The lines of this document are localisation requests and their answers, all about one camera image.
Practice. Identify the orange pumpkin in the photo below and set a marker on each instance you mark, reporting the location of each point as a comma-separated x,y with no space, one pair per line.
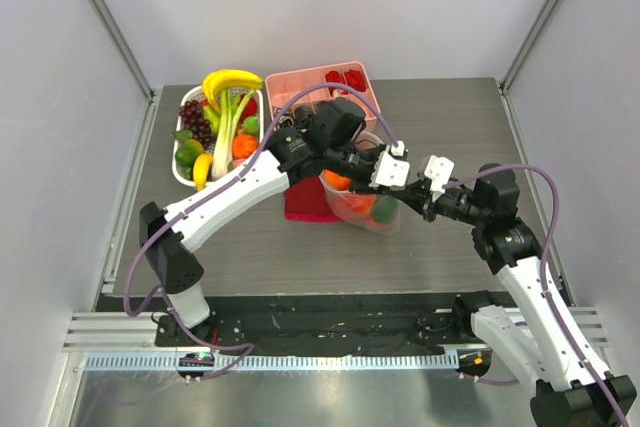
244,145

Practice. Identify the clear polka dot zip bag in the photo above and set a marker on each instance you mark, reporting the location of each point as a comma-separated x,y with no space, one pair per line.
358,167

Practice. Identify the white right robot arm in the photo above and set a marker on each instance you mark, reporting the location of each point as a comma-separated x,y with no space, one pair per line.
570,384

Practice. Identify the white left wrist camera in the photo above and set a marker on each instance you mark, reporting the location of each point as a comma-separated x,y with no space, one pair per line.
391,169

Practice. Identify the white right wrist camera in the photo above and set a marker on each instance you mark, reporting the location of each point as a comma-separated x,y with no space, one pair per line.
438,171

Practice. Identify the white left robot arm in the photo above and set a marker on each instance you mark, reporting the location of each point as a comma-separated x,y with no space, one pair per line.
170,237

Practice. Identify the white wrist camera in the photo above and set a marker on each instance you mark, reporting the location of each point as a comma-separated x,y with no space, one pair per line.
438,171
391,169

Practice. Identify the celery stalk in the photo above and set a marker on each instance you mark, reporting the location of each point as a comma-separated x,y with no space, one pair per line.
231,110

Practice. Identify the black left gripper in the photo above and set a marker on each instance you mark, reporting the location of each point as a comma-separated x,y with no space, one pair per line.
375,153

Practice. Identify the yellow banana bunch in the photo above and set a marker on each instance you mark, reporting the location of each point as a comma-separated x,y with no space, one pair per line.
217,81

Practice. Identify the red rolled socks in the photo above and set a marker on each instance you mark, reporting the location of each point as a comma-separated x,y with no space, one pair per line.
351,77

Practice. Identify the orange fruit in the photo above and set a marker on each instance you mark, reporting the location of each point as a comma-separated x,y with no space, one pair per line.
336,181

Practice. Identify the small yellow banana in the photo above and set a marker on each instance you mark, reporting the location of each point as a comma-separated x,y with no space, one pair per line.
201,170

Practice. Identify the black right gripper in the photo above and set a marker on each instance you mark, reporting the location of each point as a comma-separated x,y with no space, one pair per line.
430,202

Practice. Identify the red folded cloth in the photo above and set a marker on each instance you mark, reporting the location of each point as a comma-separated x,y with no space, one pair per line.
306,202

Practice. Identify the green lemon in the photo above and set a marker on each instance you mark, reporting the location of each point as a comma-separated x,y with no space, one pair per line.
251,125

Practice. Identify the white slotted cable duct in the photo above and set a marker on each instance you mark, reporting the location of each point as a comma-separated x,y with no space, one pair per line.
184,361

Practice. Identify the orange persimmon tomato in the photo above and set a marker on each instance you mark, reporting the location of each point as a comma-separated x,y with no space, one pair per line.
352,207

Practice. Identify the pink peach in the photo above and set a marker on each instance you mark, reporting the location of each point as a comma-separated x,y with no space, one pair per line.
239,162

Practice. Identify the dark red grape bunch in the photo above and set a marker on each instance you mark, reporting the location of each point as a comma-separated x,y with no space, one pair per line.
193,119

